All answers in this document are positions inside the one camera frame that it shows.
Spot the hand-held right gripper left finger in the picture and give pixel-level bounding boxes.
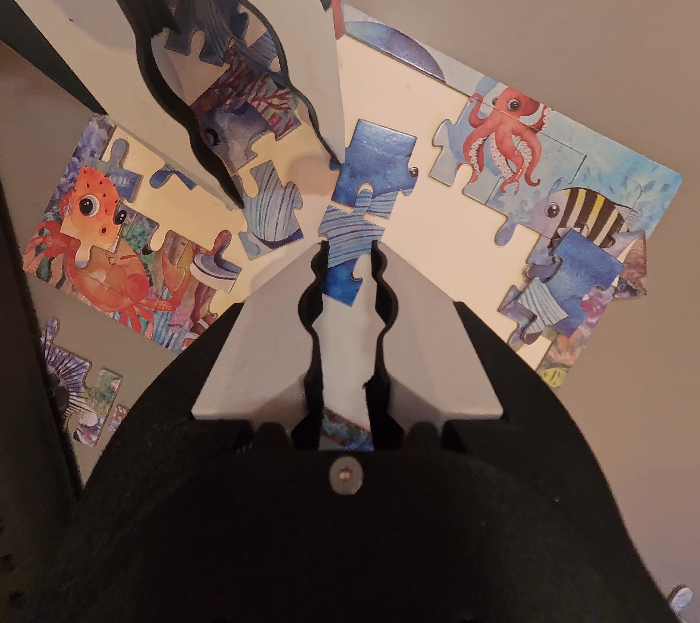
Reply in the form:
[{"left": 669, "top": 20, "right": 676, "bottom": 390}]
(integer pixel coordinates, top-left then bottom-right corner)
[{"left": 191, "top": 239, "right": 335, "bottom": 438}]

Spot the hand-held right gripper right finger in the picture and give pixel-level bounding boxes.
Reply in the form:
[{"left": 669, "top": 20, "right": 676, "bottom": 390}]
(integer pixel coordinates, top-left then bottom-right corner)
[{"left": 365, "top": 239, "right": 504, "bottom": 438}]

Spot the coral and purple puzzle piece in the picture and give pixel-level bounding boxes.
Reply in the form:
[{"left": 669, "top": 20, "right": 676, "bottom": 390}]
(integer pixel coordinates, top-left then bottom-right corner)
[{"left": 191, "top": 54, "right": 285, "bottom": 109}]

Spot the sea print puzzle tray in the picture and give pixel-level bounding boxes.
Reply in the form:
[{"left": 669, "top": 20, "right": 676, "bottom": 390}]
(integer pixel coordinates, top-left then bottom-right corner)
[{"left": 22, "top": 5, "right": 683, "bottom": 388}]

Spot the red coral puzzle piece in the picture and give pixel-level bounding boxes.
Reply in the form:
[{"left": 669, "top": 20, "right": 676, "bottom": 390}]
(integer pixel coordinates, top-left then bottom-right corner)
[{"left": 257, "top": 87, "right": 302, "bottom": 139}]

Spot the striped dark blue puzzle piece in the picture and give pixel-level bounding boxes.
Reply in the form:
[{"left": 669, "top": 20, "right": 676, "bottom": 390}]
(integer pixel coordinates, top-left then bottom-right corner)
[{"left": 317, "top": 185, "right": 387, "bottom": 307}]

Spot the dark blue puzzle piece with eye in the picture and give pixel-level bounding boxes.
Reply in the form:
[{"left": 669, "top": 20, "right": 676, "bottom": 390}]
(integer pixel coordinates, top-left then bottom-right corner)
[{"left": 330, "top": 120, "right": 419, "bottom": 220}]

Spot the wide blue striped puzzle piece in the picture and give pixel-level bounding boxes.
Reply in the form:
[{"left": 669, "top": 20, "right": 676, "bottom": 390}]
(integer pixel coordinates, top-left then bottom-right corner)
[{"left": 164, "top": 5, "right": 236, "bottom": 66}]

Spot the crab claw puzzle piece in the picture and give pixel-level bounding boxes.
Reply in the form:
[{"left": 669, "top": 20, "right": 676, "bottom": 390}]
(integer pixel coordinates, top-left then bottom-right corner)
[{"left": 150, "top": 229, "right": 244, "bottom": 306}]

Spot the striped purple puzzle piece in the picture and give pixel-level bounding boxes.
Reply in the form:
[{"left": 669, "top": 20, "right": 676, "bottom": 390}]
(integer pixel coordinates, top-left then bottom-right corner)
[{"left": 498, "top": 264, "right": 569, "bottom": 350}]

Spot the pale striped puzzle piece with fin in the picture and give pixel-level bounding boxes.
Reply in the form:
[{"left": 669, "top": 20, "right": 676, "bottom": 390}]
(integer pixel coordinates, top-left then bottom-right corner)
[{"left": 237, "top": 159, "right": 305, "bottom": 261}]

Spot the blue watercolour puzzle piece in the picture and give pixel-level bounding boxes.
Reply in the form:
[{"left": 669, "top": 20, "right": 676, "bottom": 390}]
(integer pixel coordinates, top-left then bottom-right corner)
[{"left": 547, "top": 229, "right": 626, "bottom": 339}]

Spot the orange crab puzzle piece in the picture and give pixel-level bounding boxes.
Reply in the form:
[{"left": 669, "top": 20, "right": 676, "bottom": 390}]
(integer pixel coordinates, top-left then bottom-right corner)
[{"left": 22, "top": 221, "right": 159, "bottom": 317}]

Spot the striped puzzle piece with tail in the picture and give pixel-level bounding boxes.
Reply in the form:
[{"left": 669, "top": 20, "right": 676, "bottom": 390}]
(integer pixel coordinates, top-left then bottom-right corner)
[{"left": 148, "top": 163, "right": 199, "bottom": 193}]

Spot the purple urchin puzzle piece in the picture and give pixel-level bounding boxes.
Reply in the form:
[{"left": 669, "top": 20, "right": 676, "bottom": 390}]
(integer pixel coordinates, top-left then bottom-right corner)
[{"left": 40, "top": 317, "right": 124, "bottom": 449}]

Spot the octopus arms puzzle piece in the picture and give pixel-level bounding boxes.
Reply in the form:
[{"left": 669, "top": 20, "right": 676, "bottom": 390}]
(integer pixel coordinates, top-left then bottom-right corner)
[{"left": 429, "top": 87, "right": 493, "bottom": 186}]

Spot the striped fish puzzle piece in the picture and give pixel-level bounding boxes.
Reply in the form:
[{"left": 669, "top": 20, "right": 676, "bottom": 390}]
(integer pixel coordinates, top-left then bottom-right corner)
[{"left": 495, "top": 180, "right": 646, "bottom": 252}]

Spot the grey brown triangle puzzle piece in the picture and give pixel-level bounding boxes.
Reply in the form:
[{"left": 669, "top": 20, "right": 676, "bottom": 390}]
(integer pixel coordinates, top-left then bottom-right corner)
[{"left": 607, "top": 232, "right": 649, "bottom": 298}]

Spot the pale blue octopus puzzle piece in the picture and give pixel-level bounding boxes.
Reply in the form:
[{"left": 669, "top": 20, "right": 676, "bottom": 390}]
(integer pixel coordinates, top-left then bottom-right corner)
[{"left": 462, "top": 131, "right": 588, "bottom": 208}]

